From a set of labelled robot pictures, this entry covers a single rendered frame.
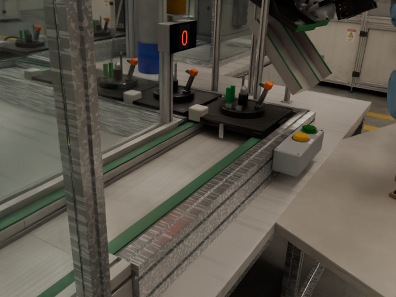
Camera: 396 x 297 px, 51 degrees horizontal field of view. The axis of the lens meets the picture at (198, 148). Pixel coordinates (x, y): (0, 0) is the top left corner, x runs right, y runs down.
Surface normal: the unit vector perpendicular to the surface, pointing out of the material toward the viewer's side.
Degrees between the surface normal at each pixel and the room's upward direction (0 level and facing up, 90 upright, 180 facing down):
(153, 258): 90
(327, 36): 90
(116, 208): 0
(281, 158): 90
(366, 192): 0
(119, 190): 0
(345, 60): 90
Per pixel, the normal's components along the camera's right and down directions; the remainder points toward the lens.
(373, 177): 0.04, -0.91
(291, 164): -0.52, 0.33
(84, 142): 0.85, 0.24
